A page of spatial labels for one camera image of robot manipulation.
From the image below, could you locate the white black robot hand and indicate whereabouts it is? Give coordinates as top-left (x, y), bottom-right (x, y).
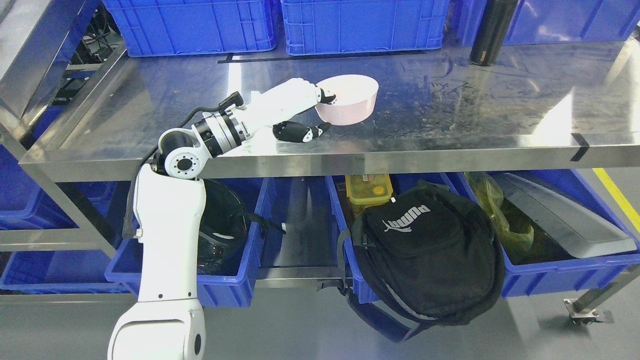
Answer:
top-left (230, 77), bottom-right (337, 143)

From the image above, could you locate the pink ikea bowl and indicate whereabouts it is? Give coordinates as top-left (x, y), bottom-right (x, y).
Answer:
top-left (315, 74), bottom-right (379, 126)

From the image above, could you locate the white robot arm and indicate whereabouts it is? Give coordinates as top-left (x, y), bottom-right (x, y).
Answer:
top-left (107, 108), bottom-right (252, 360)

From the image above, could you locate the blue crate top middle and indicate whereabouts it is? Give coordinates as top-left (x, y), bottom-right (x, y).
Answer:
top-left (281, 0), bottom-right (450, 56)

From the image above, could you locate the blue crate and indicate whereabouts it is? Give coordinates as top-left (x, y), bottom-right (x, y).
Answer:
top-left (103, 0), bottom-right (281, 57)
top-left (281, 0), bottom-right (450, 56)
top-left (456, 0), bottom-right (640, 47)

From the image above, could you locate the yellow lunch box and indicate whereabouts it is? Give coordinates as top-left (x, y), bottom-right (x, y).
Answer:
top-left (345, 173), bottom-right (394, 217)

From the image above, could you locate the black helmet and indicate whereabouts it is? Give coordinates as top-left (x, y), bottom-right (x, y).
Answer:
top-left (197, 178), bottom-right (287, 276)

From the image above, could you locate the blue crate top left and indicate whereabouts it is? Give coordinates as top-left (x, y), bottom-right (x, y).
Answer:
top-left (103, 0), bottom-right (281, 57)

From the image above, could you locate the blue bin with helmet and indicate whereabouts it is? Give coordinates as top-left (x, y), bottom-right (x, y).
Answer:
top-left (104, 177), bottom-right (272, 308)

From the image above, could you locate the black puma backpack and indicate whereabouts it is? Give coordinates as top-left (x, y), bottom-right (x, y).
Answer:
top-left (335, 180), bottom-right (506, 343)

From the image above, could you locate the black thermos bottle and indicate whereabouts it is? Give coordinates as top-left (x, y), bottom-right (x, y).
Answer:
top-left (470, 0), bottom-right (518, 67)

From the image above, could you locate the blue bin far left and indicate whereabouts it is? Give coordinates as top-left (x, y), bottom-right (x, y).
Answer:
top-left (0, 147), bottom-right (127, 295)

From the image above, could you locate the blue crate top right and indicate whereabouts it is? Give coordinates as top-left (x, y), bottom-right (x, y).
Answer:
top-left (456, 0), bottom-right (640, 47)

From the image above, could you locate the yellow plastic bag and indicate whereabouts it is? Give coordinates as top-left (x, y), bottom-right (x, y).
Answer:
top-left (464, 172), bottom-right (535, 265)

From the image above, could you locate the blue bin under backpack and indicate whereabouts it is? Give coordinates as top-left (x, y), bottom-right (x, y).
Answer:
top-left (325, 172), bottom-right (640, 305)

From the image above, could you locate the grey flat device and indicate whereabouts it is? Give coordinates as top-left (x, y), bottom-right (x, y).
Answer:
top-left (493, 173), bottom-right (638, 259)

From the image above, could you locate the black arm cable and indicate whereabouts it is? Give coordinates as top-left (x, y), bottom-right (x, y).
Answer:
top-left (122, 91), bottom-right (246, 240)

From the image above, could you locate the stainless steel table frame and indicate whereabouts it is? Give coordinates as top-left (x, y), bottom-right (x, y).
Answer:
top-left (0, 0), bottom-right (640, 326)

